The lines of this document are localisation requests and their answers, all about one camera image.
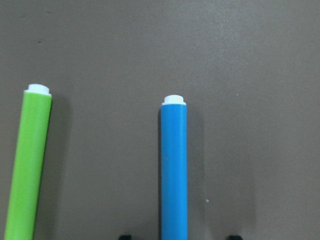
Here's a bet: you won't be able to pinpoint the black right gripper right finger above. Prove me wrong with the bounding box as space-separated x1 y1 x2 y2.
228 235 244 240

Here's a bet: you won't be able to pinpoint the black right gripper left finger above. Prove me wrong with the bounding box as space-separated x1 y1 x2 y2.
118 235 132 240

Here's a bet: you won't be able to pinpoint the green highlighter pen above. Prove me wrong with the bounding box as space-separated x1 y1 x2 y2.
4 83 52 240

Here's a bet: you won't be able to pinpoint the blue highlighter pen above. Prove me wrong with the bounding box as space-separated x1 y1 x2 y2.
160 94 188 240

